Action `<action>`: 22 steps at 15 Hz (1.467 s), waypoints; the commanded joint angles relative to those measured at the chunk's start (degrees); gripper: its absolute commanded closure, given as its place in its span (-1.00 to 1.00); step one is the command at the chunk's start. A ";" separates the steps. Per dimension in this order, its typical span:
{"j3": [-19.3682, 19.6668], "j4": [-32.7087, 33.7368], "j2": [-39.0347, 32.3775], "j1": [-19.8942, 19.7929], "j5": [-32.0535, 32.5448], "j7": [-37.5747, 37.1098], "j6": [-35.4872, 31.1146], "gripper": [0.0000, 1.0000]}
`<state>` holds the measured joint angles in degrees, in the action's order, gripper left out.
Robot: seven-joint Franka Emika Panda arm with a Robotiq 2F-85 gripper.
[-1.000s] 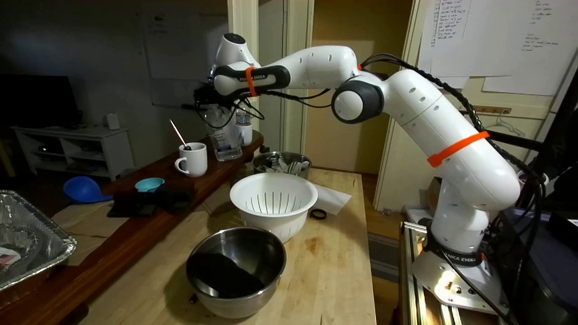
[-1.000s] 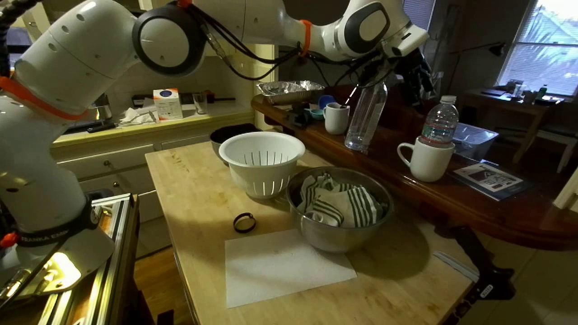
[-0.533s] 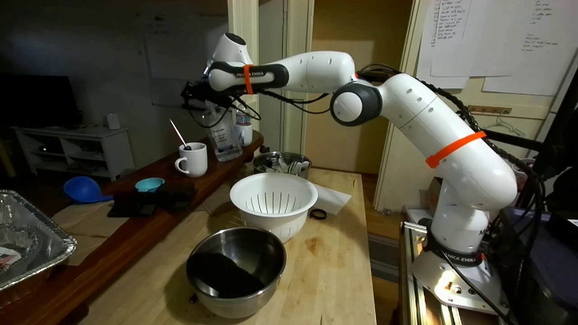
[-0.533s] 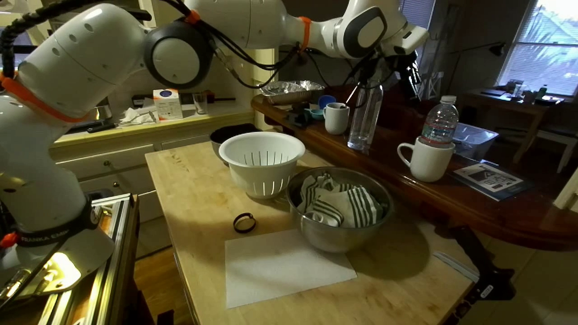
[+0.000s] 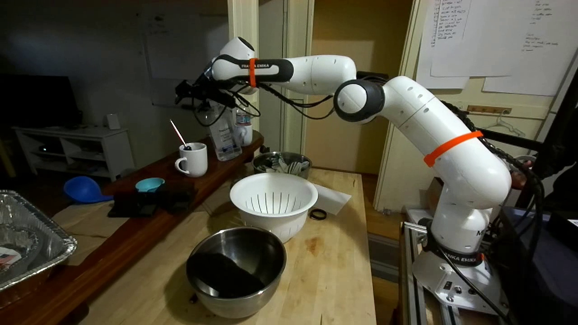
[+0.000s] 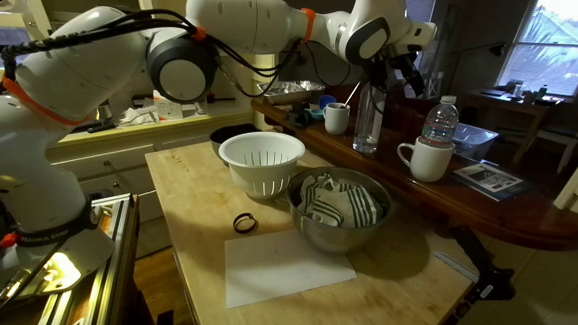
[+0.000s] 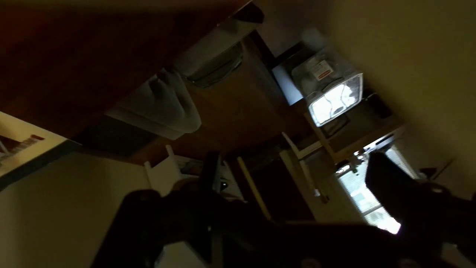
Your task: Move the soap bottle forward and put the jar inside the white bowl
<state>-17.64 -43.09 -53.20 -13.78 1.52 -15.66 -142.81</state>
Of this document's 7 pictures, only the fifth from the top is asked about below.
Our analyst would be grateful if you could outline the wide orange arm strap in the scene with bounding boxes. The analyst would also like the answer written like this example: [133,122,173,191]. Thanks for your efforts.
[422,127,485,167]

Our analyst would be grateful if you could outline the narrow orange arm strap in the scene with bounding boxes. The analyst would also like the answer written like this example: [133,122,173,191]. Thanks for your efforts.
[245,55,259,88]

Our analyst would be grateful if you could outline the black metal stand pole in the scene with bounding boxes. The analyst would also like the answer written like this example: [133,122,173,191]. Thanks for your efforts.
[480,55,578,176]

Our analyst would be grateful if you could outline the thin white stirrer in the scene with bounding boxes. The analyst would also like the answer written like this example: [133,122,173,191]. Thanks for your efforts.
[167,117,187,147]

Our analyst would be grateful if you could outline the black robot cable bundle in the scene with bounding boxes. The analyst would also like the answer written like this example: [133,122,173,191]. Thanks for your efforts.
[191,77,547,321]

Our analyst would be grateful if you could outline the small teal bowl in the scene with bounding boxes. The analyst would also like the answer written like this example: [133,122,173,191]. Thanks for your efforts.
[133,174,167,194]

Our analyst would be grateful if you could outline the white plastic colander bowl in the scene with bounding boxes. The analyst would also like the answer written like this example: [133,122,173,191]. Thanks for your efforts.
[227,171,319,243]

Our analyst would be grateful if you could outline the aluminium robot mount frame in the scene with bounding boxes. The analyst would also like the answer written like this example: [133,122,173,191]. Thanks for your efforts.
[395,205,512,325]

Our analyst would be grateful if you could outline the aluminium foil tray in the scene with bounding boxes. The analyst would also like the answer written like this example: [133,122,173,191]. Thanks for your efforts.
[0,187,79,294]

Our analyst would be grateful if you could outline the small white mug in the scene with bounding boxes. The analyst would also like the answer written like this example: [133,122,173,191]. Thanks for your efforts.
[173,140,209,178]

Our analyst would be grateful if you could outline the dark television screen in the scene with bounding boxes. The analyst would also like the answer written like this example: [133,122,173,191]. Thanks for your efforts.
[0,70,82,131]

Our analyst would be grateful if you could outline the stainless steel bowl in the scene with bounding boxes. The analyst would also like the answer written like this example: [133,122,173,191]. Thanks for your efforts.
[250,149,314,180]
[183,225,288,321]

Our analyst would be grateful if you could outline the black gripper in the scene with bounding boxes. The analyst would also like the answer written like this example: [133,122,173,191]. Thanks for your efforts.
[193,75,239,122]

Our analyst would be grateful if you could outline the white shelf unit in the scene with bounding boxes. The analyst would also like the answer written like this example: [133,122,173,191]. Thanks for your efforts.
[12,124,137,180]

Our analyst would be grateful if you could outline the large white mug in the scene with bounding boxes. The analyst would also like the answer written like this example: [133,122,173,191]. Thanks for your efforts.
[238,126,258,149]

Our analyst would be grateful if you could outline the blue round plastic bowl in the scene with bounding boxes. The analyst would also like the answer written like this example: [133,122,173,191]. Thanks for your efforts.
[61,174,113,205]

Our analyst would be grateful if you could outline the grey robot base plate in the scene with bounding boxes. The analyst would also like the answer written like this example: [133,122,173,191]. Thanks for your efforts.
[411,247,505,317]

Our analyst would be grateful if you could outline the light wooden board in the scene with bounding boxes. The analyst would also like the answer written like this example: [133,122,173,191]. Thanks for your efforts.
[50,200,131,266]

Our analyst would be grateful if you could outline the white wall paper sheets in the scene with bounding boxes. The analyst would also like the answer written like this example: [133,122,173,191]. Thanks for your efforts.
[413,0,578,97]

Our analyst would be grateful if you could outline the dark wooden counter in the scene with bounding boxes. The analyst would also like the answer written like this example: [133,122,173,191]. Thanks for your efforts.
[0,131,267,325]

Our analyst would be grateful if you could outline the white paper sheet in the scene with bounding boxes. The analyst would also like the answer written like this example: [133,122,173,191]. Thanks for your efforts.
[310,180,353,216]

